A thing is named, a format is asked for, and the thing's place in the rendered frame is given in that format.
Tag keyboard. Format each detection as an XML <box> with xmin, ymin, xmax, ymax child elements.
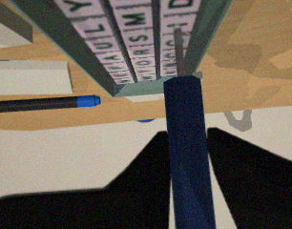
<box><xmin>4</xmin><ymin>0</ymin><xmax>234</xmax><ymax>98</ymax></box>

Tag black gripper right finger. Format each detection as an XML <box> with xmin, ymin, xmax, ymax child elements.
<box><xmin>206</xmin><ymin>127</ymin><xmax>292</xmax><ymax>229</ymax></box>

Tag black marker with blue cap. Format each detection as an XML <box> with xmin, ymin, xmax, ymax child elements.
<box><xmin>0</xmin><ymin>95</ymin><xmax>100</xmax><ymax>113</ymax></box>

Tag dark blue stylus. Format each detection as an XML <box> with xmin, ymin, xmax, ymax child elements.
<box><xmin>163</xmin><ymin>45</ymin><xmax>217</xmax><ymax>229</ymax></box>

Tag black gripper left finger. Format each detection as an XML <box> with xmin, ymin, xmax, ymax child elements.
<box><xmin>0</xmin><ymin>131</ymin><xmax>171</xmax><ymax>229</ymax></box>

